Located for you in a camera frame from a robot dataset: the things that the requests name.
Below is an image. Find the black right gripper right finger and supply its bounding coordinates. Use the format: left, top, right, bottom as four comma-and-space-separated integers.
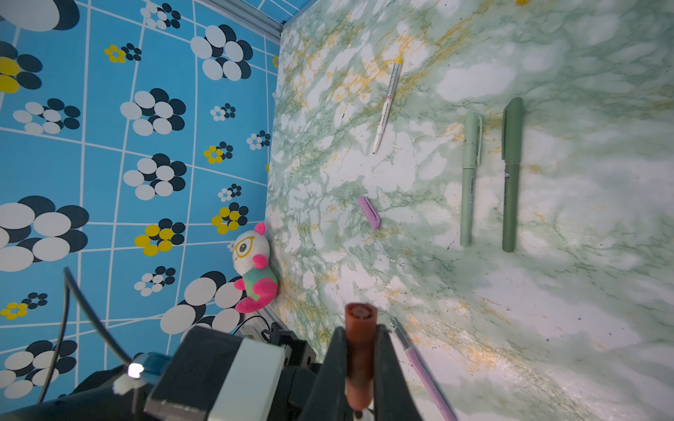
373, 325, 421, 421

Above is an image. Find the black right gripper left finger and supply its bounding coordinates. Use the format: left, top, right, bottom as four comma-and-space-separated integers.
299, 327, 349, 421

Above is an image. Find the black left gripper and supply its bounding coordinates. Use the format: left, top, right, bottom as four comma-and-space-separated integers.
268, 328, 321, 421

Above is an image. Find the pink pen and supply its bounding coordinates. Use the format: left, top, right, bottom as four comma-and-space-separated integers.
390, 316, 458, 421

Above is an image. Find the brown pen cap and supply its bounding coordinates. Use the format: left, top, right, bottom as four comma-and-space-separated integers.
345, 303, 377, 412

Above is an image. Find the pink pen cap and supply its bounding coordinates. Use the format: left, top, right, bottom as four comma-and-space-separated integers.
357, 196, 382, 231

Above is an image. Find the light green pen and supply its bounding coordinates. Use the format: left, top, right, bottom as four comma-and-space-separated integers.
460, 112, 484, 247

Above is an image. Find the dark green pen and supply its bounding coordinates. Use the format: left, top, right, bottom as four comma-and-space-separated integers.
501, 97, 525, 253

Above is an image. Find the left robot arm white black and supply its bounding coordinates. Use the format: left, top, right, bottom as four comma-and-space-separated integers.
1, 326, 321, 420

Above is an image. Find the white marker pen yellow end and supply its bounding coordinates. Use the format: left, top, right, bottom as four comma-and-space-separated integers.
372, 57, 403, 154

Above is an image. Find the plush toy with glasses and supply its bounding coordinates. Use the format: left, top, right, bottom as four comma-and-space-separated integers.
233, 223, 279, 314

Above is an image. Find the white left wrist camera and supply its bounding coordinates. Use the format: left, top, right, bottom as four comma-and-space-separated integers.
112, 325, 291, 421

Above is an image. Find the aluminium corner post left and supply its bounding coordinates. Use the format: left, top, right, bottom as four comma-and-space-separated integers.
198, 0, 315, 44

